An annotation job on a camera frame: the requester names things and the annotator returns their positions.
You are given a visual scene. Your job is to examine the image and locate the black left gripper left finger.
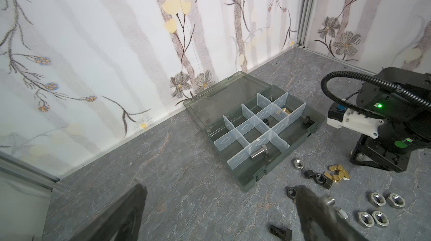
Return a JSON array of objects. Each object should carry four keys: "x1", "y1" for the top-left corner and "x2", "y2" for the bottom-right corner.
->
[{"x1": 71, "y1": 183, "x2": 148, "y2": 241}]

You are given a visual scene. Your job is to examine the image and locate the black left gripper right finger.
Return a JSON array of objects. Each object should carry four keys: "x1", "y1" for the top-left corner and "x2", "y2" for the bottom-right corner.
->
[{"x1": 296, "y1": 186, "x2": 366, "y2": 241}]

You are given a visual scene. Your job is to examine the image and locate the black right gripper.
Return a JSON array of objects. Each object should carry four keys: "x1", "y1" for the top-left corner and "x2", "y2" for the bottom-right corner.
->
[{"x1": 350, "y1": 134, "x2": 418, "y2": 173}]

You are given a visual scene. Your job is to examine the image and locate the brass wing nuts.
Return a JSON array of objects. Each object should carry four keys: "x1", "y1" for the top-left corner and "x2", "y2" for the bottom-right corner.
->
[{"x1": 323, "y1": 165, "x2": 351, "y2": 183}]

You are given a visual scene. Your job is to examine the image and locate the brass nut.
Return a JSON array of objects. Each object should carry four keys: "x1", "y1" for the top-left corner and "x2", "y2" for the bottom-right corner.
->
[{"x1": 282, "y1": 107, "x2": 291, "y2": 115}]

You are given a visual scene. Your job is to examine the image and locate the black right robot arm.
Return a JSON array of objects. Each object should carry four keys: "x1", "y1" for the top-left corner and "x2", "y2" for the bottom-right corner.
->
[{"x1": 321, "y1": 67, "x2": 431, "y2": 173}]

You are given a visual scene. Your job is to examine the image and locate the black hex bolt lower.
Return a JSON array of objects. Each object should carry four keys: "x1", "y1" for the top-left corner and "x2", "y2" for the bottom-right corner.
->
[{"x1": 269, "y1": 224, "x2": 292, "y2": 241}]

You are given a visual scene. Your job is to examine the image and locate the silver hex nut row right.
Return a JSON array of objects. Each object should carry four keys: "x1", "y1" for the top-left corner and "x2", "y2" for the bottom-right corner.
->
[{"x1": 386, "y1": 193, "x2": 406, "y2": 209}]

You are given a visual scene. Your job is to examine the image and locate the black nut pair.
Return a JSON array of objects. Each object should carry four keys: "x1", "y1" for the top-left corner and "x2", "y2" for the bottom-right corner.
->
[{"x1": 304, "y1": 170, "x2": 333, "y2": 189}]

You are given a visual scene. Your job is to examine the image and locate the silver hex nut row middle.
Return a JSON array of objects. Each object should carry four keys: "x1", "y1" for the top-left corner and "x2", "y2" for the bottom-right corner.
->
[{"x1": 368, "y1": 192, "x2": 387, "y2": 208}]

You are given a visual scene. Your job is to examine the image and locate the silver hex nut upper row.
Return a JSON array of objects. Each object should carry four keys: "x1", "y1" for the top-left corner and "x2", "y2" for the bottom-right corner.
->
[{"x1": 372, "y1": 210, "x2": 389, "y2": 228}]

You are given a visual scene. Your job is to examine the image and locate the silver hex nut top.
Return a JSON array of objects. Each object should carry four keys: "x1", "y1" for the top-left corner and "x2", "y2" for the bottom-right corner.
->
[{"x1": 292, "y1": 159, "x2": 305, "y2": 170}]

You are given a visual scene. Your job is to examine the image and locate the green plastic compartment organizer box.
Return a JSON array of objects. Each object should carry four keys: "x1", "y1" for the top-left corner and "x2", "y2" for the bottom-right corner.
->
[{"x1": 184, "y1": 72, "x2": 325, "y2": 192}]

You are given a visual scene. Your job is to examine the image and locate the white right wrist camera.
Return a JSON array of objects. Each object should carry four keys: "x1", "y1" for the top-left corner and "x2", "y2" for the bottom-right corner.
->
[{"x1": 327, "y1": 103, "x2": 385, "y2": 139}]

